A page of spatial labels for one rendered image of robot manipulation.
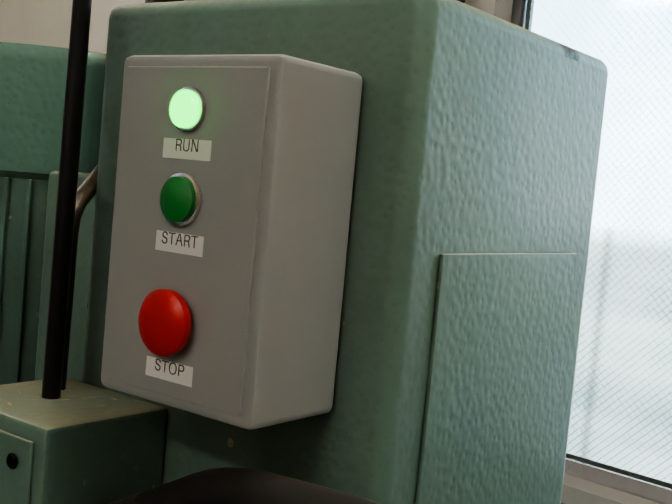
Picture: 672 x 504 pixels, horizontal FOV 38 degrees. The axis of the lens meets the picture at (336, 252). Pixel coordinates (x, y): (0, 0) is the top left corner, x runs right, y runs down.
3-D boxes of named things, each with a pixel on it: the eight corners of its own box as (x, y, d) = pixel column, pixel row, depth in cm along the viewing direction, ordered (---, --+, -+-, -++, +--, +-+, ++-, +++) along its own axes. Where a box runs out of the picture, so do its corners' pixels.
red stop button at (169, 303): (147, 348, 45) (152, 284, 44) (193, 360, 43) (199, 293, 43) (130, 350, 44) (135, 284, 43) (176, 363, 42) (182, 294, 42)
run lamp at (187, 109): (172, 131, 44) (175, 86, 43) (204, 133, 42) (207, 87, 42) (161, 129, 43) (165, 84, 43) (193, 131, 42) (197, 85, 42)
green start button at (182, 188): (161, 223, 44) (165, 171, 44) (199, 229, 43) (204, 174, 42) (151, 223, 43) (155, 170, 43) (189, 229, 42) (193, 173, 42)
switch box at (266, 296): (186, 374, 52) (210, 72, 51) (335, 414, 46) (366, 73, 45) (94, 387, 47) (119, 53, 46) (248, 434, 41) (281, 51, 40)
